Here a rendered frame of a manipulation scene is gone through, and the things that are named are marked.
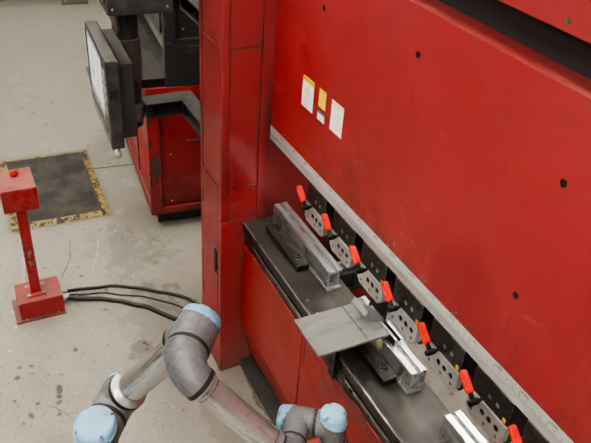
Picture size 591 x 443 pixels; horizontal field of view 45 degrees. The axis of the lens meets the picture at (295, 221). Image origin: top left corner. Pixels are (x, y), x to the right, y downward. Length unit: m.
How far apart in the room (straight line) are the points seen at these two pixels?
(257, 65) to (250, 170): 0.45
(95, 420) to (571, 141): 1.42
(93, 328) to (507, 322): 2.52
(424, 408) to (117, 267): 2.38
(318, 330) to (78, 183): 2.99
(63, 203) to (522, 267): 3.58
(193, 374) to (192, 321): 0.15
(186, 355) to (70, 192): 3.24
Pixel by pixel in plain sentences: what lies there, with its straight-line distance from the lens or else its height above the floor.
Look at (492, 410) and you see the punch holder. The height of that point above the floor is 1.18.
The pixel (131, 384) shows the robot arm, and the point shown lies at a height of 1.07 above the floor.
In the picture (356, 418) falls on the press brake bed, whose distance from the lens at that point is 2.48.
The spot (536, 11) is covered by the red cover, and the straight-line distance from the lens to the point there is 1.56.
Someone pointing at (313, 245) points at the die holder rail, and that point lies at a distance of 2.76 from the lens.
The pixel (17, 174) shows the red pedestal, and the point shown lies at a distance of 3.60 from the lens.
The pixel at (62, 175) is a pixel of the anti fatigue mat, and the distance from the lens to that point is 5.13.
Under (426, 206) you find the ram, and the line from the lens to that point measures 1.98.
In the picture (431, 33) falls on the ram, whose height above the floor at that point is 2.01.
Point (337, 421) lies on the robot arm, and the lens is 1.99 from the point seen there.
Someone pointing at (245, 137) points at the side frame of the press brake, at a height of 1.28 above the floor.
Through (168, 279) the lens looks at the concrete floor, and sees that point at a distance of 4.12.
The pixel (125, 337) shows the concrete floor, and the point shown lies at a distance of 3.78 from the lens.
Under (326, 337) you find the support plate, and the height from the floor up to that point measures 1.00.
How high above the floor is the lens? 2.60
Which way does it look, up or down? 34 degrees down
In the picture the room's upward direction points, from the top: 5 degrees clockwise
